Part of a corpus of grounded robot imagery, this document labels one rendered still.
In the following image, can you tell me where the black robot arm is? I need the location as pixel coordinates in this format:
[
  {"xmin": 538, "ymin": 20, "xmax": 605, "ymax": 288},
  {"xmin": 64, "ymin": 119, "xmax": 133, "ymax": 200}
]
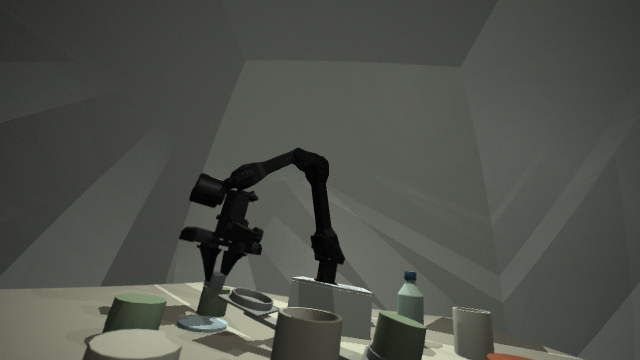
[{"xmin": 189, "ymin": 148, "xmax": 345, "ymax": 285}]

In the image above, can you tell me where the orange-brown cylinder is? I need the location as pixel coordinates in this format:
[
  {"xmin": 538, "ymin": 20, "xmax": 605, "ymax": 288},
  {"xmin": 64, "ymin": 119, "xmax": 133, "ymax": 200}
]
[{"xmin": 486, "ymin": 353, "xmax": 532, "ymax": 360}]

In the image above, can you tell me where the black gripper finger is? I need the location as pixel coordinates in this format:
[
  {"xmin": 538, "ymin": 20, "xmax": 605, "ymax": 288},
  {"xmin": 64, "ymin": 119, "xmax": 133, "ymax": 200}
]
[
  {"xmin": 197, "ymin": 245, "xmax": 222, "ymax": 282},
  {"xmin": 220, "ymin": 250, "xmax": 247, "ymax": 276}
]

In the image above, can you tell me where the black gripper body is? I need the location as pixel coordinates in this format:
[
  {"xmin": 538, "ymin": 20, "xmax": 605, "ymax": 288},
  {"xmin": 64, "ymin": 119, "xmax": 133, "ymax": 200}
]
[{"xmin": 179, "ymin": 210, "xmax": 262, "ymax": 255}]

